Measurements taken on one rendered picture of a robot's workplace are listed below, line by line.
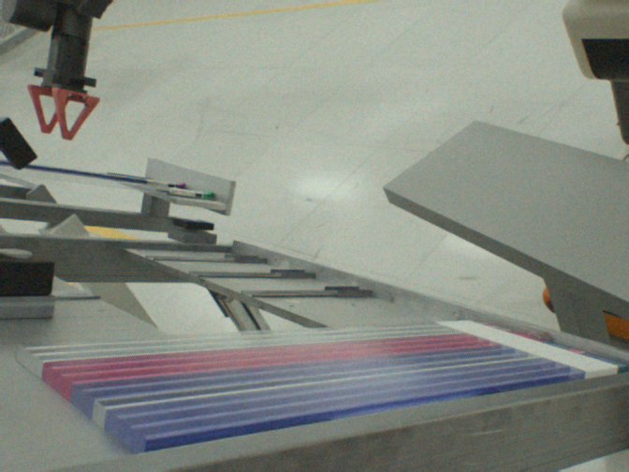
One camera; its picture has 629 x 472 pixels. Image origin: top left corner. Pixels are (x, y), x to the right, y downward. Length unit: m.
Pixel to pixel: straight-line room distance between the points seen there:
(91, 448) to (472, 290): 1.69
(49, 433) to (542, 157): 1.04
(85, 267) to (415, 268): 1.28
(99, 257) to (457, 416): 0.69
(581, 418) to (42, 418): 0.40
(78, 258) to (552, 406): 0.68
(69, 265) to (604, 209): 0.76
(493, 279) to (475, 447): 1.53
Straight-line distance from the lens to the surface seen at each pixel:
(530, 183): 1.25
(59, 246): 1.03
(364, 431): 0.41
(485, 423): 0.50
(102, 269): 1.06
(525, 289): 1.96
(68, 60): 1.20
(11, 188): 1.81
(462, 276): 2.06
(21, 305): 0.61
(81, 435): 0.40
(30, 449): 0.38
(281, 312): 0.77
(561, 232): 1.13
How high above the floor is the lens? 1.29
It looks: 32 degrees down
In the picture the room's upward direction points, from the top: 27 degrees counter-clockwise
